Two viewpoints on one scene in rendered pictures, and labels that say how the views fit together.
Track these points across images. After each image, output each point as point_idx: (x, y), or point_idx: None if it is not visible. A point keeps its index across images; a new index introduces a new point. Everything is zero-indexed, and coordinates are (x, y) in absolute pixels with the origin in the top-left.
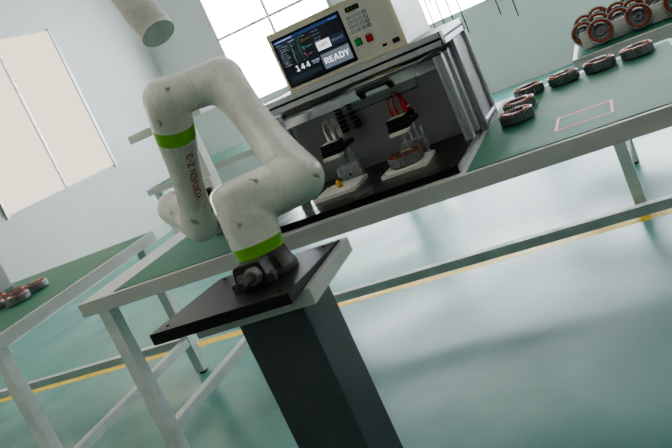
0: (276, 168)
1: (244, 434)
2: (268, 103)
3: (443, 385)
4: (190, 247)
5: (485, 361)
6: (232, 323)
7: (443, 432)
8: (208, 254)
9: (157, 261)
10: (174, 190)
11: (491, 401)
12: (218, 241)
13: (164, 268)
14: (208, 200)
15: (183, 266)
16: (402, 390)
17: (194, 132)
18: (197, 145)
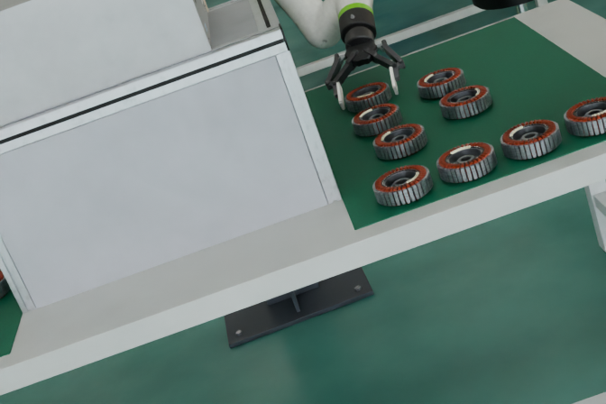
0: None
1: (590, 294)
2: None
3: (310, 402)
4: (482, 62)
5: None
6: None
7: (281, 356)
8: (388, 69)
9: (527, 41)
10: None
11: (239, 393)
12: (414, 78)
13: (461, 46)
14: (289, 15)
15: (410, 56)
16: (369, 388)
17: None
18: None
